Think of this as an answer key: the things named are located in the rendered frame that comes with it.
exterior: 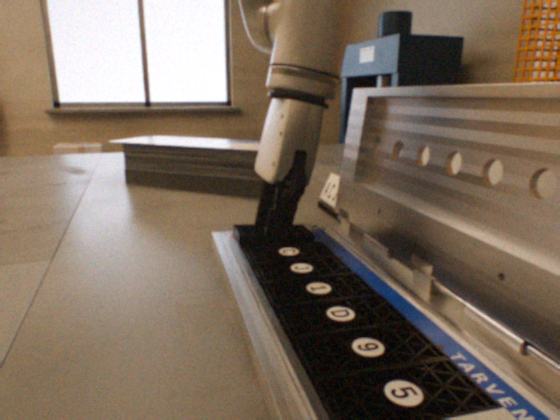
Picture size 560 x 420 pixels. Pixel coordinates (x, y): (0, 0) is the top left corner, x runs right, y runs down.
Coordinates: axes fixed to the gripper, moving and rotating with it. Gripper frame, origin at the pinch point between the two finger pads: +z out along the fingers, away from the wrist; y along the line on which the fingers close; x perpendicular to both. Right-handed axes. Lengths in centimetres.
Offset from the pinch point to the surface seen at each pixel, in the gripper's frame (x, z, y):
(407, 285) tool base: 10.1, 0.8, 16.2
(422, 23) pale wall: 153, -99, -238
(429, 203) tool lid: 11.0, -7.5, 14.8
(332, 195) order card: 16.2, -1.3, -19.4
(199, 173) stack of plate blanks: -5.6, 2.1, -41.8
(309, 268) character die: 1.0, 1.5, 12.4
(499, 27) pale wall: 160, -88, -168
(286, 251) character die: 0.1, 1.7, 7.1
